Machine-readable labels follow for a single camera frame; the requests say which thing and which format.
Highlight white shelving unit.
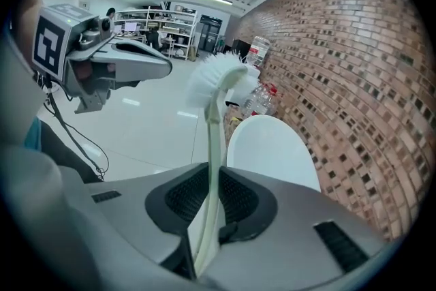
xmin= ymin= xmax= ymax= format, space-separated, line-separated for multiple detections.
xmin=114 ymin=8 xmax=199 ymax=61

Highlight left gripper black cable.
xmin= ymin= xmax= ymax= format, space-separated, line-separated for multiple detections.
xmin=42 ymin=76 xmax=110 ymax=183

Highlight empty clear plastic bottle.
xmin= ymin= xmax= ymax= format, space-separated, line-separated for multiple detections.
xmin=242 ymin=87 xmax=265 ymax=117
xmin=258 ymin=83 xmax=279 ymax=115

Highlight black double door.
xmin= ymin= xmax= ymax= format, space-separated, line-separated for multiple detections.
xmin=198 ymin=14 xmax=223 ymax=52

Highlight white long-handled brush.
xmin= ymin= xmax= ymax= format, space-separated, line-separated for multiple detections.
xmin=185 ymin=51 xmax=262 ymax=280

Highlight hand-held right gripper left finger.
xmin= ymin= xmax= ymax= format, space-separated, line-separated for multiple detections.
xmin=84 ymin=162 xmax=209 ymax=281

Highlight person's dark trousers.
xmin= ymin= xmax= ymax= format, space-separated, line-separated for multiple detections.
xmin=39 ymin=122 xmax=103 ymax=183

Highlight grey fisheye camera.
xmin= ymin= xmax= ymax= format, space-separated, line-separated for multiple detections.
xmin=78 ymin=16 xmax=113 ymax=52

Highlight black flat screen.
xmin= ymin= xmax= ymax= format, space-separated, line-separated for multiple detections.
xmin=232 ymin=39 xmax=253 ymax=55

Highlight person's left forearm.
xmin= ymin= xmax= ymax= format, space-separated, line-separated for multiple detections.
xmin=12 ymin=0 xmax=47 ymax=45

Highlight large clear water jug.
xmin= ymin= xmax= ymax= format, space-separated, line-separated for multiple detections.
xmin=245 ymin=35 xmax=273 ymax=66

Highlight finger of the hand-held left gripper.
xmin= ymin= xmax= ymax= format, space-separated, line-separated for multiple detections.
xmin=91 ymin=46 xmax=173 ymax=82
xmin=113 ymin=42 xmax=169 ymax=60

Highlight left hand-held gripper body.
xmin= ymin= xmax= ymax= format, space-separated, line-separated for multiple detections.
xmin=32 ymin=3 xmax=140 ymax=115

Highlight white oval bathtub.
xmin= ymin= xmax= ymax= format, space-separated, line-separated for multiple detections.
xmin=226 ymin=114 xmax=323 ymax=194

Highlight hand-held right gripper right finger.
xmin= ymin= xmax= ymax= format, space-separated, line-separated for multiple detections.
xmin=203 ymin=165 xmax=393 ymax=288

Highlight person's teal shirt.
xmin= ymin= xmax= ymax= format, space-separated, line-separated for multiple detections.
xmin=25 ymin=117 xmax=44 ymax=151

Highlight person's left hand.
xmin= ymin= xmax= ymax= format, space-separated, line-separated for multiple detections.
xmin=74 ymin=60 xmax=116 ymax=81

